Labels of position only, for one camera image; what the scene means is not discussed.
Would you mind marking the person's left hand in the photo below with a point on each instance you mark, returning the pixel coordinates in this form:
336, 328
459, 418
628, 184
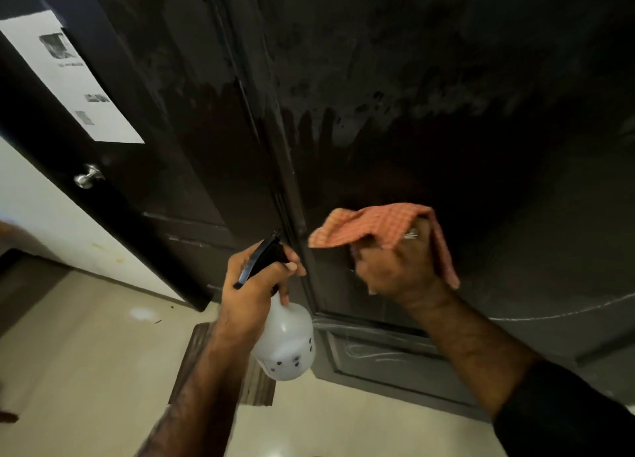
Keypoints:
248, 298

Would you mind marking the person's right hand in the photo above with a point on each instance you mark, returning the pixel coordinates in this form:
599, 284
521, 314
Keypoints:
402, 273

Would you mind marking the orange checked cloth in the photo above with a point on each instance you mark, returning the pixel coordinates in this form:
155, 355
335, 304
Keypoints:
377, 223

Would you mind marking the white spray bottle black trigger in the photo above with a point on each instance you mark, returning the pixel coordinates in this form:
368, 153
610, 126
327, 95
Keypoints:
287, 352

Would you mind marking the black wooden door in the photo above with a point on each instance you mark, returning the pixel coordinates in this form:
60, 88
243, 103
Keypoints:
421, 74

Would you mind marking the person's left forearm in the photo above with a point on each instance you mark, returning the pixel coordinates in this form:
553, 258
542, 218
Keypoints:
198, 402

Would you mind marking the person's right forearm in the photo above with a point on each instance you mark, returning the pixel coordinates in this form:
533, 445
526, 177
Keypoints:
471, 352

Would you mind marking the black laundry room door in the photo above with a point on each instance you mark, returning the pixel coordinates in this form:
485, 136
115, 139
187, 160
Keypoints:
163, 184

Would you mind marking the dark wooden side door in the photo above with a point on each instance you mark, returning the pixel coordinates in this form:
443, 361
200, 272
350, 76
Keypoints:
124, 223

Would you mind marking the brown striped doormat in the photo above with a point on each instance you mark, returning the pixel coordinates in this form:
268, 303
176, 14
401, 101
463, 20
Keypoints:
258, 387

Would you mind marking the black right sleeve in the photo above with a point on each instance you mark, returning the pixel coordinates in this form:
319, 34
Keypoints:
565, 417

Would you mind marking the printed paper notice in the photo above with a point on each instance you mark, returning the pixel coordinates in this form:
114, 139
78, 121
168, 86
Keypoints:
99, 119

